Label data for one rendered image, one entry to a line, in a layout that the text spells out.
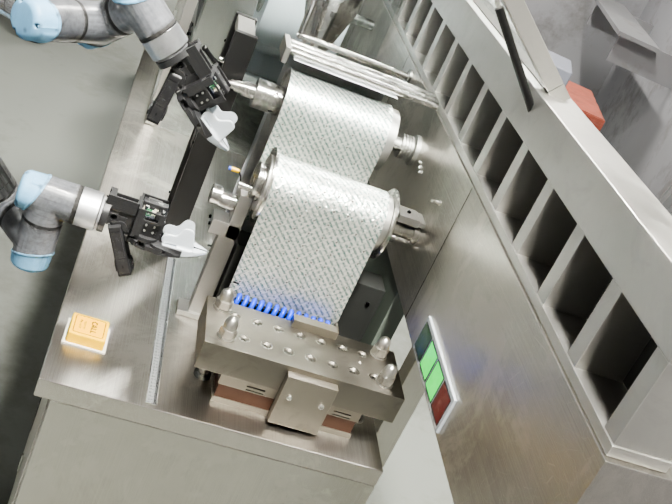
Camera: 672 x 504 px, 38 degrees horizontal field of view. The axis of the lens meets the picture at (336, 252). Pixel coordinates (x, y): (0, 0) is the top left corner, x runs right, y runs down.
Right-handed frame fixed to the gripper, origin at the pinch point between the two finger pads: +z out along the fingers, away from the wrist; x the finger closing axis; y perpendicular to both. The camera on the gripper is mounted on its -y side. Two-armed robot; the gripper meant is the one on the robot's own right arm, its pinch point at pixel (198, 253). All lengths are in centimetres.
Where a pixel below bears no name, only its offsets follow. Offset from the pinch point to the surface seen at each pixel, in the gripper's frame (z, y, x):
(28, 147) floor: -56, -109, 253
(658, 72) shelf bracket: 334, -7, 503
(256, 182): 5.6, 17.1, 2.6
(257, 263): 11.4, 2.0, -0.2
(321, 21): 17, 34, 72
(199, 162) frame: -2.9, 4.3, 33.1
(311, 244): 19.7, 9.6, -0.2
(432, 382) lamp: 40, 9, -36
